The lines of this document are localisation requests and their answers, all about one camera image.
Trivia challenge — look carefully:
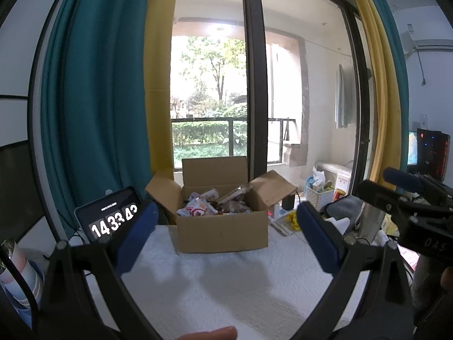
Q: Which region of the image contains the clear seaweed snack bag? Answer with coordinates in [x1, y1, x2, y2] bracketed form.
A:
[217, 183, 253, 204]

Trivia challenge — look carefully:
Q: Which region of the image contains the person's left hand thumb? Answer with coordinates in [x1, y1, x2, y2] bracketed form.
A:
[177, 326, 238, 340]

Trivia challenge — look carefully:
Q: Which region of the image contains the black computer tower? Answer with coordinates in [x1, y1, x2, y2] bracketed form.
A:
[417, 128, 450, 182]

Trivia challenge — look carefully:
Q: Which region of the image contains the black tablet showing clock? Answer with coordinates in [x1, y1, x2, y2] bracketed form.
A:
[74, 186, 142, 243]

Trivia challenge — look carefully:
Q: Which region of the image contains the white woven basket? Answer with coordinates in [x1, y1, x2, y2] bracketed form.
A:
[305, 186, 334, 211]

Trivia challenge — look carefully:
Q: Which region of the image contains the metal cup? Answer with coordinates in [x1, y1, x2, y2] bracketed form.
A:
[358, 202, 385, 244]

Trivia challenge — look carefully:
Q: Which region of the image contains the yellow plastic bag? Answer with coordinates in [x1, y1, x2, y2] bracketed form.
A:
[285, 210, 301, 232]

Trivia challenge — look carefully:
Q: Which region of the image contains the black power adapter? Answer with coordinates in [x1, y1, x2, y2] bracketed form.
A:
[281, 194, 296, 211]

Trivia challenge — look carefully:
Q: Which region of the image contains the red white snack bag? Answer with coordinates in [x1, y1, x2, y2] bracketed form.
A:
[177, 188, 219, 217]

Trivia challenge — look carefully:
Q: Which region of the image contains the brown cardboard box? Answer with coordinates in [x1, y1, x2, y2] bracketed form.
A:
[146, 157, 297, 253]

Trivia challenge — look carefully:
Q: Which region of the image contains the teal curtain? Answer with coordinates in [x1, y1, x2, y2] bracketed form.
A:
[40, 0, 151, 236]

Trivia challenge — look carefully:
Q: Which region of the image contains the white air conditioner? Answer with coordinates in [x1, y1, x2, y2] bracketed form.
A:
[395, 6, 452, 56]

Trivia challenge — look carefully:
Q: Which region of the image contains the yellow curtain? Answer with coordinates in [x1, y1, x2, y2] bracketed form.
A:
[144, 0, 176, 180]

